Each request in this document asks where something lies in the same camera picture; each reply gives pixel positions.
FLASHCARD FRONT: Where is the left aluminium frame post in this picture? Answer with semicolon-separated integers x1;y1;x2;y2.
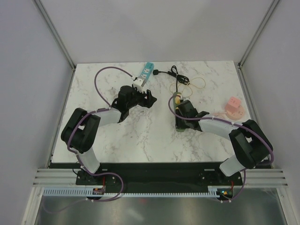
31;0;77;71

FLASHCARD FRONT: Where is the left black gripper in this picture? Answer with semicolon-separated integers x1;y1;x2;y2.
127;86;157;109

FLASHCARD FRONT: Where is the green power strip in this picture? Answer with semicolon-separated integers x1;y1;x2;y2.
173;92;188;132

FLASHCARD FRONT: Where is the right aluminium frame post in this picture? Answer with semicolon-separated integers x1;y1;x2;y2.
237;0;281;68

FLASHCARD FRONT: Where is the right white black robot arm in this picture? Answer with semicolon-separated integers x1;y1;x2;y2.
175;100;274;185

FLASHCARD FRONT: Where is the aluminium frame post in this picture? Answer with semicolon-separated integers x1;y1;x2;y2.
31;0;77;71
237;0;281;68

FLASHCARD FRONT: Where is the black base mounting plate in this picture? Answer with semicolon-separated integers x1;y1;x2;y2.
76;162;243;193

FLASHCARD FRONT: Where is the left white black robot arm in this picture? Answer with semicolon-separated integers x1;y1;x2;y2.
60;85;157;184

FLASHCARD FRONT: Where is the beige thin cable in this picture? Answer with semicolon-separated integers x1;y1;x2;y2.
170;77;207;97

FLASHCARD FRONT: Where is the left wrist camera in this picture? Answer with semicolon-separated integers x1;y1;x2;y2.
133;77;146;93

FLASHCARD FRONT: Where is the yellow cube socket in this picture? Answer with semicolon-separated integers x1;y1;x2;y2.
175;97;181;105

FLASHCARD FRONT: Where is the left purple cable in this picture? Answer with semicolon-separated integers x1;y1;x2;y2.
67;67;135;176

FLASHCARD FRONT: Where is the teal power strip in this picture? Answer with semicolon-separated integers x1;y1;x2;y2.
138;62;154;82

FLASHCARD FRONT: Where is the black coiled cable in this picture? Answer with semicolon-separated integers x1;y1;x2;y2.
152;65;191;86

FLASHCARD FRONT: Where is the pink cube socket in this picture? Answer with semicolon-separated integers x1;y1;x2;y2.
225;97;245;121

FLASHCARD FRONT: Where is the white slotted cable duct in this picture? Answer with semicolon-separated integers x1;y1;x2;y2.
43;187;233;198

